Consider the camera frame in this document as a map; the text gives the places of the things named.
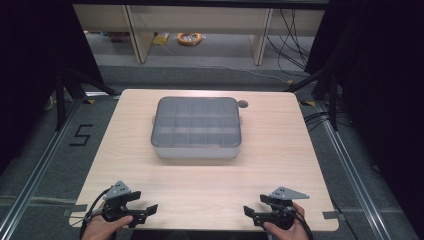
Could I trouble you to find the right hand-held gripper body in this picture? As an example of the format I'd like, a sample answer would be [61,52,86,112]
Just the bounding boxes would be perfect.
[264,186,310,231]

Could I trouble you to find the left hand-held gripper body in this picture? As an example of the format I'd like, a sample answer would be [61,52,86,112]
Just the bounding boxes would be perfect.
[101,180,133,223]

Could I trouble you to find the grey compartment storage box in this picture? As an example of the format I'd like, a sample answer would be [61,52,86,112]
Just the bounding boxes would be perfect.
[150,96,243,160]

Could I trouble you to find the person's right hand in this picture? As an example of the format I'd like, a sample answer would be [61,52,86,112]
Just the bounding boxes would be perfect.
[262,202,313,240]

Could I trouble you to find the person's left hand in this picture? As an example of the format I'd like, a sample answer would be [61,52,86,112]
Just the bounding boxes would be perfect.
[81,215,135,240]

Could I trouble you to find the black metal stand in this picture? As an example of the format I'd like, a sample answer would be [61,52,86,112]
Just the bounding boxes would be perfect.
[284,64,340,132]
[54,64,118,132]

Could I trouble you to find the yellow packet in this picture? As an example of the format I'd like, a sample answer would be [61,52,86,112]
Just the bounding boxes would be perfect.
[152,32,171,46]

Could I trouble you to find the black curtain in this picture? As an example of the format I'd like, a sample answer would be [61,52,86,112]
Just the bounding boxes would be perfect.
[0,0,105,176]
[303,0,424,239]

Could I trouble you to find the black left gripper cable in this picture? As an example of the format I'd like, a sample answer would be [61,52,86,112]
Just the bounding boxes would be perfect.
[79,188,111,240]

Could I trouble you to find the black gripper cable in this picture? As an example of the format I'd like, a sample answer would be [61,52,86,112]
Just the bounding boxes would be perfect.
[79,188,111,240]
[293,209,315,240]

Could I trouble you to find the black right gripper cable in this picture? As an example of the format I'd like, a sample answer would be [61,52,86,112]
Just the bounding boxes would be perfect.
[293,209,315,240]

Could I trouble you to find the aluminium floor rail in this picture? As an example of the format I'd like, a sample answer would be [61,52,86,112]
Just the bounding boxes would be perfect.
[0,97,85,240]
[314,100,392,240]

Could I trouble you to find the black floor cables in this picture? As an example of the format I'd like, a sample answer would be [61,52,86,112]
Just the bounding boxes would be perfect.
[300,109,352,129]

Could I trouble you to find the hanging black cables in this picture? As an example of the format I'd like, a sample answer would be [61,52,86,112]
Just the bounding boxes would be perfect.
[265,8,313,73]

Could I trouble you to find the yellow cable coil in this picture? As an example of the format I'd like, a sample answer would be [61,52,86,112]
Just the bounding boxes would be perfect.
[176,31,204,47]

